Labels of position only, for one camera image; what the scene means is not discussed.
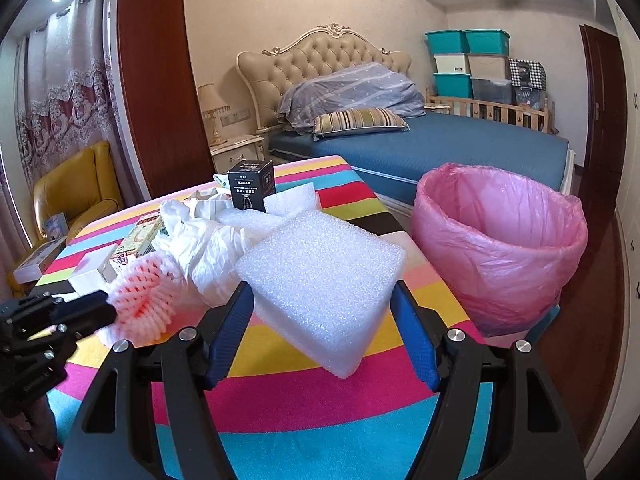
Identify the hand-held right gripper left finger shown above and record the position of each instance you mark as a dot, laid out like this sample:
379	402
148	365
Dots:
232	330

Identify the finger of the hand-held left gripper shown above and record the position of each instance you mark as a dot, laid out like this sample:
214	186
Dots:
85	315

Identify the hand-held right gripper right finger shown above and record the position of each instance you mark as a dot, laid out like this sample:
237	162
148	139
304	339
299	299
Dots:
415	330

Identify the white red foam fruit net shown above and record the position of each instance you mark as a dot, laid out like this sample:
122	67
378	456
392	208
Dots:
140	300

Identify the pink bag lined bin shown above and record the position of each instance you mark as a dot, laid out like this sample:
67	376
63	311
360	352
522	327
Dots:
500	280

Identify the thick white foam block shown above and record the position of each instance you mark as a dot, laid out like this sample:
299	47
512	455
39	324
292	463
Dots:
320	280

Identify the thin white foam sheet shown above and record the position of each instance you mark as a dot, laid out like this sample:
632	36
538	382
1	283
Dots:
295	200

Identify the small white box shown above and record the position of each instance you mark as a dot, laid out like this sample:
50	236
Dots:
90	272

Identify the flat white box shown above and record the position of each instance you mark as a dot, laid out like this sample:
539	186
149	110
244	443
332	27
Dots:
37	262

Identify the white plastic bag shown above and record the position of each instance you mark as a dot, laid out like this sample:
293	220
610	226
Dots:
210	255

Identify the picture printed box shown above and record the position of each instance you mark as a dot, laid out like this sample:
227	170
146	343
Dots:
55	225

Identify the beige green printed carton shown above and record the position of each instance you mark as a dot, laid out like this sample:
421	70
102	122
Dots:
140	235

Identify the striped colourful tablecloth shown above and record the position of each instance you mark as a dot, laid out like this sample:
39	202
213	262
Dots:
320	410

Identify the yellow leather armchair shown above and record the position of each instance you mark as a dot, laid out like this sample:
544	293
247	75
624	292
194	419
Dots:
75	185

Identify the black cardboard box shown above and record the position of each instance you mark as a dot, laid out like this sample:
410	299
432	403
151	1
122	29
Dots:
250	185

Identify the green white packet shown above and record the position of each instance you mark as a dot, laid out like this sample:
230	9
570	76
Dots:
220	182

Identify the cream nightstand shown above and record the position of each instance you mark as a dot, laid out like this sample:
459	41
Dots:
235	152

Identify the bed with blue sheet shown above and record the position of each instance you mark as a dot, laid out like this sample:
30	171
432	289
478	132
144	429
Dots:
475	150

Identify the striped pillow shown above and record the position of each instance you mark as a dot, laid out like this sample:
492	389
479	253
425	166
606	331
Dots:
360	121

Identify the lace curtain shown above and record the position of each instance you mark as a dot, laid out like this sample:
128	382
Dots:
65	85

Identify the beige table lamp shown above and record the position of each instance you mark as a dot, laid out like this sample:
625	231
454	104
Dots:
210	97

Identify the dark brown wooden panel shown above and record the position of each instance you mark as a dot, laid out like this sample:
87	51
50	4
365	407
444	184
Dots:
155	85

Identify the teal storage box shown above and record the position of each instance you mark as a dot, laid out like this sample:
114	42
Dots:
445	42
487	42
452	86

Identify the grey blue duvet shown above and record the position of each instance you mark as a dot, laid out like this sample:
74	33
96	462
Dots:
350	90

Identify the grey clear storage box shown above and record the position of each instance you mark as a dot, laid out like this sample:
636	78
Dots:
492	91

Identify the white storage box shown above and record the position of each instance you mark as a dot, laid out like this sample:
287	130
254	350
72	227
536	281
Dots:
450	64

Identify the dark brown door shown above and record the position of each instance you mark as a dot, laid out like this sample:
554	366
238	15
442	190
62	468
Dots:
602	135

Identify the beige storage box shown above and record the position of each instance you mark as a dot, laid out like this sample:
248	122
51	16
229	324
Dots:
489	66

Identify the black white checkered bag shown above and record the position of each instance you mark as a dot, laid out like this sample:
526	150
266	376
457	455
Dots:
525	72

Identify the beige tufted headboard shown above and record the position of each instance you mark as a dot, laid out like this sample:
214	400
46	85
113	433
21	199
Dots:
310	60

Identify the wall switch panel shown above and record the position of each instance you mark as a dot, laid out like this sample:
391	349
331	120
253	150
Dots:
234	118

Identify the wooden crib rail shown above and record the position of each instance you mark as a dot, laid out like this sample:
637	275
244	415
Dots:
500	109

